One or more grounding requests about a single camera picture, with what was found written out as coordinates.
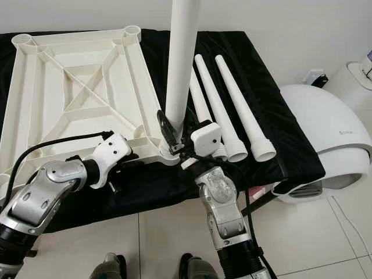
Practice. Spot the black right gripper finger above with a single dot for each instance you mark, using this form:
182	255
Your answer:
166	127

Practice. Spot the white ribbed plastic table top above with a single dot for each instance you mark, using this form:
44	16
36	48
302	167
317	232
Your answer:
46	116

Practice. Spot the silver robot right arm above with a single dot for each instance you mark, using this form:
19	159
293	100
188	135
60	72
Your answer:
221	203

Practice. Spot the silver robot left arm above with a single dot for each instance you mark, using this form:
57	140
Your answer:
46	197

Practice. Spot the small pink object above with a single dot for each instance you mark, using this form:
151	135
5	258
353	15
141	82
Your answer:
254	190

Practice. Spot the black metal bench leg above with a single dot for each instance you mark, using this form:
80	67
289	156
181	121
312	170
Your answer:
263	203

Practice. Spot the silver robot left leg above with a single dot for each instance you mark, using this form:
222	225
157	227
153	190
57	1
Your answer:
107	268

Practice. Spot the silver robot leg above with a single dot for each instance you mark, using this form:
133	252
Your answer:
200	270
107	268

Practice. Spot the black quilted bench cover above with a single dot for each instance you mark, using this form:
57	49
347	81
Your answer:
261	75

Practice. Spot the silver robot right leg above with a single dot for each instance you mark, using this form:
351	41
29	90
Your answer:
200	270

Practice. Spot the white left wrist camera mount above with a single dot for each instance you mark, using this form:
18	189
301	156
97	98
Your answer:
113	154

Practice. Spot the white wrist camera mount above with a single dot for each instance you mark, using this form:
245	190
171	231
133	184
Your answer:
206	136
113	154

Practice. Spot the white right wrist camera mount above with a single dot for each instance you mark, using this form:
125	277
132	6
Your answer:
206	136

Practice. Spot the wall socket with black plug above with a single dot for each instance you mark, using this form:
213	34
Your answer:
315	77

